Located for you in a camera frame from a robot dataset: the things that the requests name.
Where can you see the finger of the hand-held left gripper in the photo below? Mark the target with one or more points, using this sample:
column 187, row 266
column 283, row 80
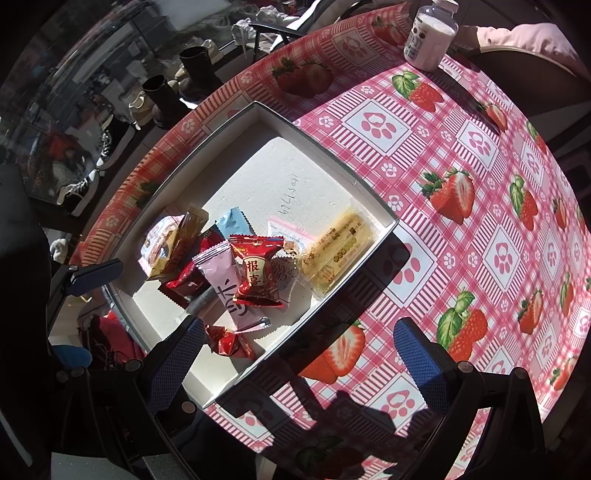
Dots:
column 69, row 356
column 94, row 273

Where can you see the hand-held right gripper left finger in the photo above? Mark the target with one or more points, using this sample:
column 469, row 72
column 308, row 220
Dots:
column 175, row 364

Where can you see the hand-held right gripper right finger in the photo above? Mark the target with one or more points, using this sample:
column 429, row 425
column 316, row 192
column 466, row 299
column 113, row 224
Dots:
column 420, row 364

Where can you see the red twisted candy wrapper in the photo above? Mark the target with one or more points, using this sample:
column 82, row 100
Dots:
column 226, row 341

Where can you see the silver snack packet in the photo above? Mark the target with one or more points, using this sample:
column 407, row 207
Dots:
column 199, row 305

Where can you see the white round snack packet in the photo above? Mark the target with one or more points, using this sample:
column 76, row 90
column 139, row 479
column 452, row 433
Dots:
column 157, row 242

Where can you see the dark red snack packet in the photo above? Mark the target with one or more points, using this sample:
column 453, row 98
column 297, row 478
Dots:
column 187, row 281

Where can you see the pale pink snack packet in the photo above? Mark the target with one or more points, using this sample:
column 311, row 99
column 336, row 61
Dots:
column 221, row 281

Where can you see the gold and brown snack packet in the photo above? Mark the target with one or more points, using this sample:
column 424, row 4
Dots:
column 187, row 235

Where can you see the red packet with yellow label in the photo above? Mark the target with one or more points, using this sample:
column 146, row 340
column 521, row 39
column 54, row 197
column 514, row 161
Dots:
column 254, row 272

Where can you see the clear packet with yellow cracker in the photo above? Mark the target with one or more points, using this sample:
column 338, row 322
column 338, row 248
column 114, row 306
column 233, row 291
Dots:
column 337, row 247

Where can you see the light blue snack packet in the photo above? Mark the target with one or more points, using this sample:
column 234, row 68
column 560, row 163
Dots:
column 233, row 224

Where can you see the pink-edged white snack packet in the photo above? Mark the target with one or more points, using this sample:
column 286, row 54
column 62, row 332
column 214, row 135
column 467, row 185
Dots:
column 288, row 263

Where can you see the white box with dark rim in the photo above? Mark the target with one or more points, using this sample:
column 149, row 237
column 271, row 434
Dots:
column 286, row 175

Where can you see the red cloth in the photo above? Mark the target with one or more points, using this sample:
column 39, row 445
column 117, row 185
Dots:
column 113, row 332

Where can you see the black high-top sneaker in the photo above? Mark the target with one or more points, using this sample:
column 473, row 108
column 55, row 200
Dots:
column 113, row 138
column 81, row 191

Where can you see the beige shoe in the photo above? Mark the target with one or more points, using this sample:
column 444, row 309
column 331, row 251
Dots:
column 138, row 108

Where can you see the black boot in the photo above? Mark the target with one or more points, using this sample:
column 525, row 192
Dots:
column 159, row 97
column 198, row 69

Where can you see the strawberry print tablecloth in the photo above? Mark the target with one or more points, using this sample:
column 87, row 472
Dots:
column 415, row 152

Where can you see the white sneaker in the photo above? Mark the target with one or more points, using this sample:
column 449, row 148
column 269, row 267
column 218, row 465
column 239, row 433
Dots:
column 244, row 31
column 274, row 14

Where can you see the brown chair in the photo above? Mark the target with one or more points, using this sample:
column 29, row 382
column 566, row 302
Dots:
column 508, row 81

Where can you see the white plastic bottle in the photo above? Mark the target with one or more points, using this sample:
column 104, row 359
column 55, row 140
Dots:
column 427, row 41

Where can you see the pink garment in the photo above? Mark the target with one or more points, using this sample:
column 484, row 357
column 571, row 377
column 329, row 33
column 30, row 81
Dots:
column 531, row 41

